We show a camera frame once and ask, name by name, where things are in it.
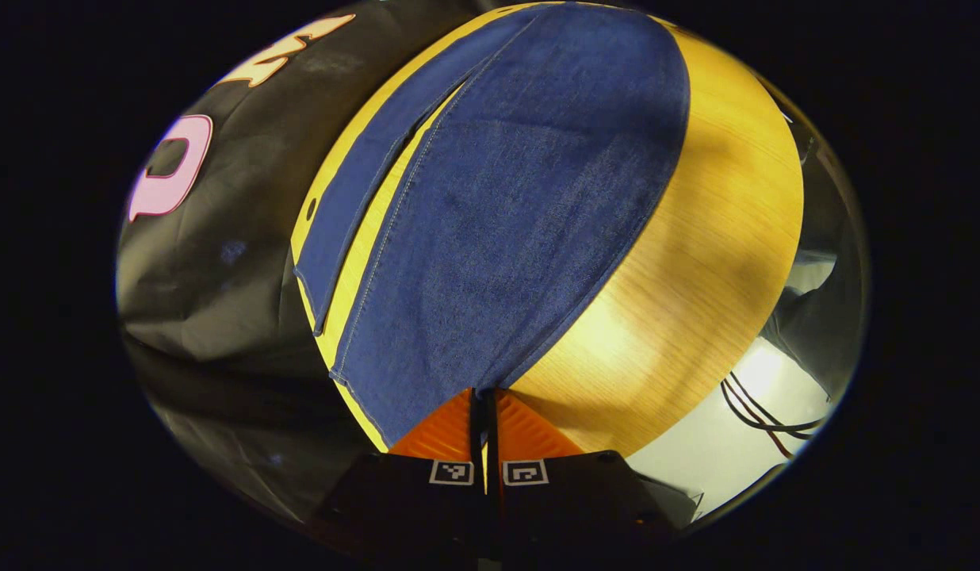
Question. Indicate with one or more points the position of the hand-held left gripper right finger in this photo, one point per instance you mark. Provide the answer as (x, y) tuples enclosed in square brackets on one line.
[(569, 500)]

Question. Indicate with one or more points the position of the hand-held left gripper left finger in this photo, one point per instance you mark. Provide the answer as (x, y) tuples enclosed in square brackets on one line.
[(411, 500)]

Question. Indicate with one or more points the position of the blue denim jeans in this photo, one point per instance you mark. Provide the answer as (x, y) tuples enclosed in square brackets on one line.
[(506, 222)]

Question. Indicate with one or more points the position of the black backdrop cloth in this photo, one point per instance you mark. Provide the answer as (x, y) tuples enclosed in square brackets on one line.
[(236, 317)]

